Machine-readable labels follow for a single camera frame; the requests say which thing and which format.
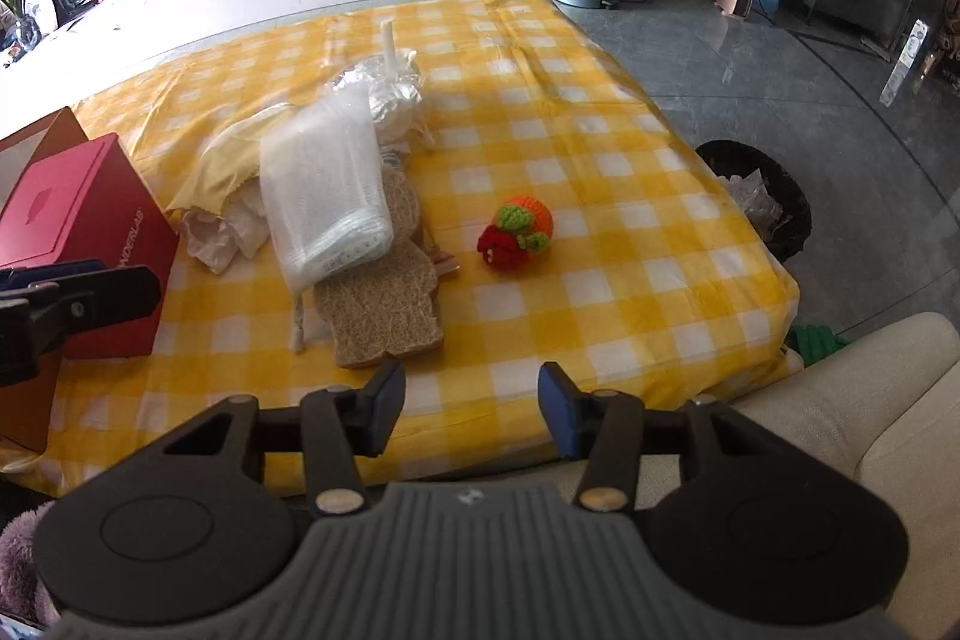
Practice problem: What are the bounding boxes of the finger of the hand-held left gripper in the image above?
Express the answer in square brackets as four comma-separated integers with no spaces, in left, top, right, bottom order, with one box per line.
[30,267,163,342]
[0,260,112,287]

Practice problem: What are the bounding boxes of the white plastic wrapped bundle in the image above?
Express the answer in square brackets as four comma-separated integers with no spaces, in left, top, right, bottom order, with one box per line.
[330,19,434,155]

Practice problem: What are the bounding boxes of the purple plush fabric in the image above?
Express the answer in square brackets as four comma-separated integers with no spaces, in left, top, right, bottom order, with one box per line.
[0,509,55,627]

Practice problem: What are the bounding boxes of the embossed paper towel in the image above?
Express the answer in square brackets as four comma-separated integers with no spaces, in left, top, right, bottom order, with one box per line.
[178,205,242,275]

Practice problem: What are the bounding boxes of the black waste bin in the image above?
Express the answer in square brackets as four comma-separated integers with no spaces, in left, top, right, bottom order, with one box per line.
[694,139,815,266]

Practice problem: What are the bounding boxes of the brown bread-shaped plush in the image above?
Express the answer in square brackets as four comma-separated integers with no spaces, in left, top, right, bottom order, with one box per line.
[313,239,446,371]

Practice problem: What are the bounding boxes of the clear plastic bag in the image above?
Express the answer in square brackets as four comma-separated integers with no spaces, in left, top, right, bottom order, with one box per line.
[259,92,396,294]

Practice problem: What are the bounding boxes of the smooth white tissue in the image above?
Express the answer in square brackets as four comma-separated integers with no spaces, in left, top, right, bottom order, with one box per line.
[225,182,272,259]

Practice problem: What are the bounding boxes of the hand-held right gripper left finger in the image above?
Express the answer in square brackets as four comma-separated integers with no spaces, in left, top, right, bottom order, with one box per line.
[161,359,410,517]

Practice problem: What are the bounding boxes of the yellow white checked cloth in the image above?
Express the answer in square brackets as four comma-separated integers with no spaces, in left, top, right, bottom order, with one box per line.
[0,0,803,483]

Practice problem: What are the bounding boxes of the beige sofa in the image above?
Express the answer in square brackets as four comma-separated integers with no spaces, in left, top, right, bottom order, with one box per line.
[720,310,960,640]

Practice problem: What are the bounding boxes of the orange green crochet toy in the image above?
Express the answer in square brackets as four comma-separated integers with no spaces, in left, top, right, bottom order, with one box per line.
[499,196,557,253]

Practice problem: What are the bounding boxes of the green ribbed object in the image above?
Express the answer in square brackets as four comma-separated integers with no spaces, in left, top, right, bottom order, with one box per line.
[787,323,850,366]

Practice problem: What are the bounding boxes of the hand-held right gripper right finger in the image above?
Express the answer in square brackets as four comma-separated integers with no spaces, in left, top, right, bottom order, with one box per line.
[536,361,796,515]

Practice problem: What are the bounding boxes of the red crochet toy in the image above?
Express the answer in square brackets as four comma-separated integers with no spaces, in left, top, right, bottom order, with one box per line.
[478,225,527,271]

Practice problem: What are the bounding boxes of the white upright package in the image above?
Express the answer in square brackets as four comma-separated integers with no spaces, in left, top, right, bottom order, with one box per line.
[879,17,932,109]

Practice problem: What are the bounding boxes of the small brown loofah slice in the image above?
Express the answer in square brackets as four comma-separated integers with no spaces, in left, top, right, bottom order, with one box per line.
[379,164,426,251]

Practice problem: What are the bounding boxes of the pale yellow cloth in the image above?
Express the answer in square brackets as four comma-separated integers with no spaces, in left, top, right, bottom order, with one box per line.
[165,104,302,214]

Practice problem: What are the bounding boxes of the red box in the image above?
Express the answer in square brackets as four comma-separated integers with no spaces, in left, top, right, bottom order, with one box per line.
[0,132,181,360]

